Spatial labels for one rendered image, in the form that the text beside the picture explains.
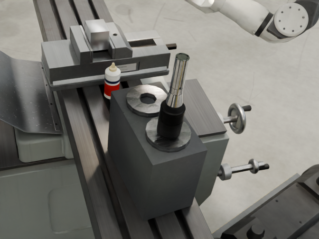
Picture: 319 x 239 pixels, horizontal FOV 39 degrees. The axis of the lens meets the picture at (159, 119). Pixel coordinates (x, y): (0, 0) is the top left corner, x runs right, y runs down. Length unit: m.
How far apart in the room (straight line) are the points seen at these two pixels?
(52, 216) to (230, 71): 1.78
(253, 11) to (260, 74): 1.93
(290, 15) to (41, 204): 0.92
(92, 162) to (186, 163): 0.28
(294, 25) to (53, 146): 0.71
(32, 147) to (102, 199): 0.35
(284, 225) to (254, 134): 1.17
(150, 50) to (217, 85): 1.59
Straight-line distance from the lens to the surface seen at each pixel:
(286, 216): 1.53
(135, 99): 0.94
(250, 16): 1.14
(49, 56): 1.27
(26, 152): 1.31
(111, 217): 0.99
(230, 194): 2.29
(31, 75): 1.42
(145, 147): 0.87
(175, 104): 0.82
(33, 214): 1.53
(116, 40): 1.27
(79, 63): 1.25
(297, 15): 1.13
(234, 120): 1.70
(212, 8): 1.18
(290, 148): 2.62
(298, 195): 1.61
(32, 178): 1.39
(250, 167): 1.71
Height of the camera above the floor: 1.76
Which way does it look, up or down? 44 degrees down
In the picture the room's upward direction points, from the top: 10 degrees clockwise
